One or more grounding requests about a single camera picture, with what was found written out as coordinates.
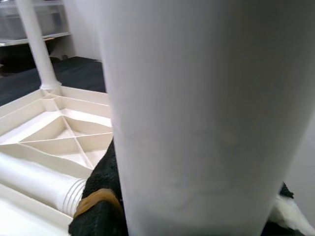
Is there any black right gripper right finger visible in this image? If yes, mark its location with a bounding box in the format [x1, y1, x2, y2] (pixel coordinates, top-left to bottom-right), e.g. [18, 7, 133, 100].
[264, 181, 315, 236]

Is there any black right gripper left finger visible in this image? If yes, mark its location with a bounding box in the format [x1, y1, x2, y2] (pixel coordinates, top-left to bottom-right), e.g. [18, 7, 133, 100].
[67, 140, 129, 236]

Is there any white plastic children table top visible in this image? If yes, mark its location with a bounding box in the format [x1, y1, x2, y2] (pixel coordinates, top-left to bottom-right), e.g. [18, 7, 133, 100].
[0, 85, 117, 236]

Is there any white plastic table leg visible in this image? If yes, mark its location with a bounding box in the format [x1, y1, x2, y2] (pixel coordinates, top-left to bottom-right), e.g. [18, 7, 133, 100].
[0, 151, 87, 217]
[15, 0, 63, 93]
[96, 0, 315, 236]

